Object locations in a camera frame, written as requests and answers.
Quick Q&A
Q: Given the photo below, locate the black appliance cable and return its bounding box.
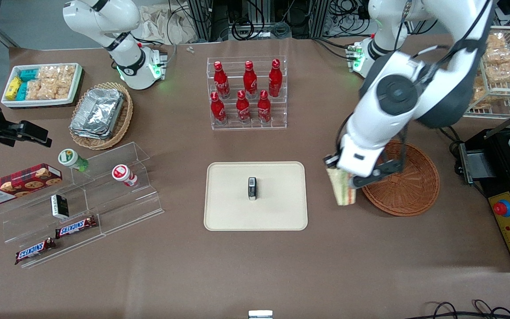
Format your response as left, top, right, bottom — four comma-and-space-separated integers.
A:
448, 126, 465, 156

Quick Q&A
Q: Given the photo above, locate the small black white box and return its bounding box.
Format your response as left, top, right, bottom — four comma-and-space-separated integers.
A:
50, 194, 70, 220

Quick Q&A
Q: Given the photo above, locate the round brown wicker basket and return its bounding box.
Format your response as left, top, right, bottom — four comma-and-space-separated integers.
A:
361, 140, 440, 217

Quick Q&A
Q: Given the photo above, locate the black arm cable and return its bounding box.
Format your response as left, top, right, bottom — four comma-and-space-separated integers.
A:
394, 0, 495, 165

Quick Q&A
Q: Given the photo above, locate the red cola bottle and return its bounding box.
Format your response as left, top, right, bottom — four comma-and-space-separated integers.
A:
268, 58, 283, 98
211, 92, 228, 125
257, 90, 272, 124
236, 90, 251, 125
243, 60, 258, 99
213, 61, 231, 99

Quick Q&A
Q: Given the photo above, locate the clear acrylic step shelf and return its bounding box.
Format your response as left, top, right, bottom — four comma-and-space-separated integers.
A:
0, 142, 165, 269

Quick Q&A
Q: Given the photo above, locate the crumpled beige cloth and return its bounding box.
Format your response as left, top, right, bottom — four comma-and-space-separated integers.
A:
138, 4, 199, 45

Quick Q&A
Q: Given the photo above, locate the black table appliance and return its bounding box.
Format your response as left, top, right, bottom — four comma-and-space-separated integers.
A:
459, 102, 510, 272

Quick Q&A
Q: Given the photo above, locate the clear bag of fried snacks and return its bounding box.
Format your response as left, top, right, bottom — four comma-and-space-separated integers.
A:
485, 48, 510, 84
485, 33, 506, 50
472, 86, 493, 109

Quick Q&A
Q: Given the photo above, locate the cream plastic tray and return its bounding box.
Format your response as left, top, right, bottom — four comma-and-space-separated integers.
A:
204, 161, 309, 232

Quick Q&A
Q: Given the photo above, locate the aluminium frame rack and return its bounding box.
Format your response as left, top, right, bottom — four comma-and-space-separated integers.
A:
188, 0, 328, 41

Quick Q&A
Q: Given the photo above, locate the red white drink bottle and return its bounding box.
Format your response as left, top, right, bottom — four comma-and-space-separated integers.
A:
112, 164, 139, 187

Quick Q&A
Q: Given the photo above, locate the silver foil tray stack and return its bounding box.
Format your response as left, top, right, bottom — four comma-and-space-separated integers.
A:
70, 88, 125, 140

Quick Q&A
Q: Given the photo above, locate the brown Snickers bar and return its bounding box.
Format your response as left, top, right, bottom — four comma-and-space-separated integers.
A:
15, 238, 56, 265
55, 216, 97, 239

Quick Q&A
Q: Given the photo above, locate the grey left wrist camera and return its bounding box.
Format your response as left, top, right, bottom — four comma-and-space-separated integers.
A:
363, 159, 405, 186

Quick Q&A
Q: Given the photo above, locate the triangle sandwich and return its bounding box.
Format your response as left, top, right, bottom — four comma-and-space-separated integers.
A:
327, 167, 357, 207

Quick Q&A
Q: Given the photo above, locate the yellow snack box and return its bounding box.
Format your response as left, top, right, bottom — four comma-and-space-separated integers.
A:
6, 76, 22, 100

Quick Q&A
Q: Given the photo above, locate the coiled black cable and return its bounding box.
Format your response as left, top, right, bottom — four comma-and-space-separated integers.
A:
231, 18, 256, 41

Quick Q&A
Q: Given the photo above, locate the red tartan cookie box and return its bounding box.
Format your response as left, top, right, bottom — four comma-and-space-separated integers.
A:
0, 163, 63, 207

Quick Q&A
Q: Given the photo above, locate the green drink bottle white cap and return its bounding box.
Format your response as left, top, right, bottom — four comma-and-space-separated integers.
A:
58, 148, 89, 172

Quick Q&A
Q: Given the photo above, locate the oval tan wicker basket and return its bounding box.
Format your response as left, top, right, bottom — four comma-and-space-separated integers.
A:
69, 82, 134, 150

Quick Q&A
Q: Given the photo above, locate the clear acrylic bottle rack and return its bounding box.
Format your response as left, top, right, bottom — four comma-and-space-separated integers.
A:
206, 55, 288, 130

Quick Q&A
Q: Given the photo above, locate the white rectangular snack tray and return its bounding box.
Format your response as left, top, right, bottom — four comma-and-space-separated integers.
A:
1, 63, 84, 109

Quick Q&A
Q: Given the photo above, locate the black cable on table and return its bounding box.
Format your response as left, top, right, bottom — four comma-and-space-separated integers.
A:
414, 300, 510, 319

